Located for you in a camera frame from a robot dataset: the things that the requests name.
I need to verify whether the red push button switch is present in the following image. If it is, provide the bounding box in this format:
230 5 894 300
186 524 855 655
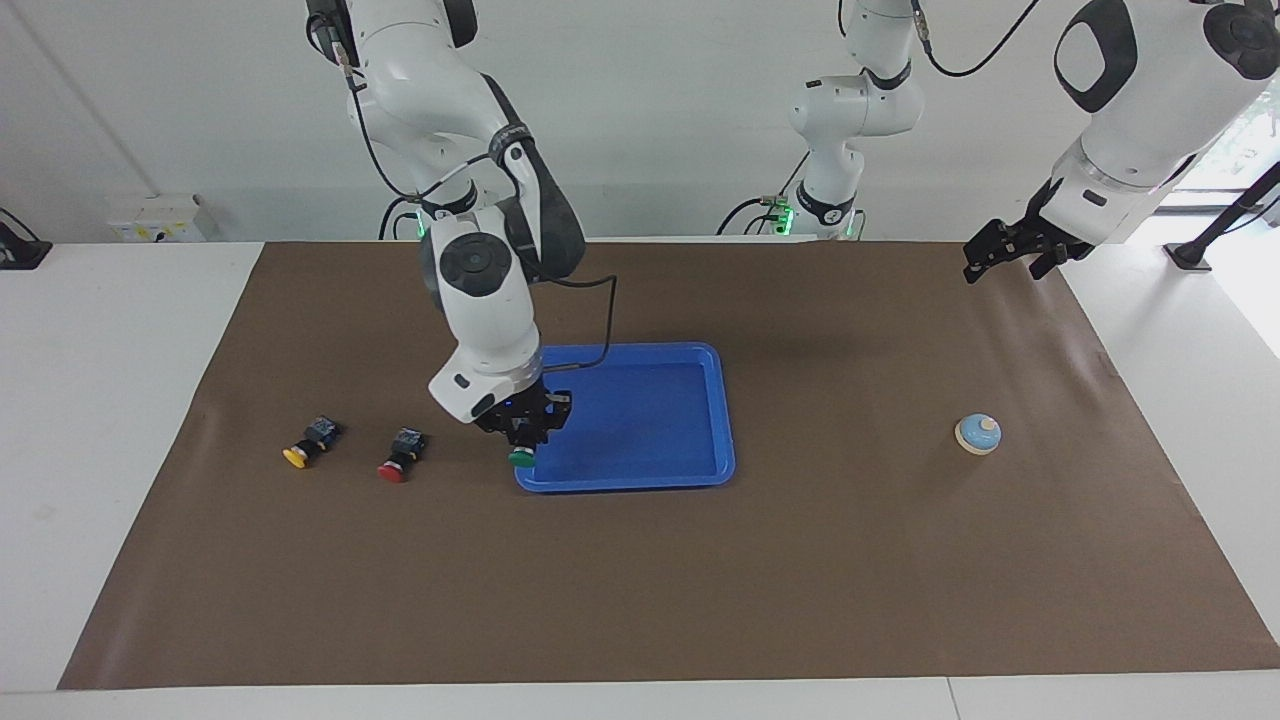
377 427 427 484

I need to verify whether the yellow push button switch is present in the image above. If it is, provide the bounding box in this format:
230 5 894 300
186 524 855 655
282 416 343 470

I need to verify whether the blue plastic tray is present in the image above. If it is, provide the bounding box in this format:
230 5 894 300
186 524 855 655
514 342 737 494

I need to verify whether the light blue desk bell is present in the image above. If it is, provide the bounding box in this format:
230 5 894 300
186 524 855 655
953 412 1002 456

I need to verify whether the black tripod stand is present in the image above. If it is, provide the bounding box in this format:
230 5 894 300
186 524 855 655
1163 160 1280 273

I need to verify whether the brown table mat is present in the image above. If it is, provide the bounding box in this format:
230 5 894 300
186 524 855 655
57 240 1280 691

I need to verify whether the black stand base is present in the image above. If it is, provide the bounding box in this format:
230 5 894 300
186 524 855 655
0 207 53 271

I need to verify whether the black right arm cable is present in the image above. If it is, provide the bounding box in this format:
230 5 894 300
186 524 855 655
318 15 618 373

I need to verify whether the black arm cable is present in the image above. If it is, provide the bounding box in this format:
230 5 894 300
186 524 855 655
908 0 1046 79
318 15 618 373

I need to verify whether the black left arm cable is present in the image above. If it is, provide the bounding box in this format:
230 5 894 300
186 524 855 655
908 0 1046 79

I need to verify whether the black right base cable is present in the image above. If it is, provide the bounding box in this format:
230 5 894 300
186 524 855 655
378 195 423 241

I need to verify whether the black base cable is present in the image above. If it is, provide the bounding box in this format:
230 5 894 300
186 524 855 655
378 195 423 241
716 150 813 237

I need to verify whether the black left base cable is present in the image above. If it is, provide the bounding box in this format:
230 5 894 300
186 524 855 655
716 150 813 237

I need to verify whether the white wall socket box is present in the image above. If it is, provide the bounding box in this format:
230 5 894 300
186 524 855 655
107 194 207 243

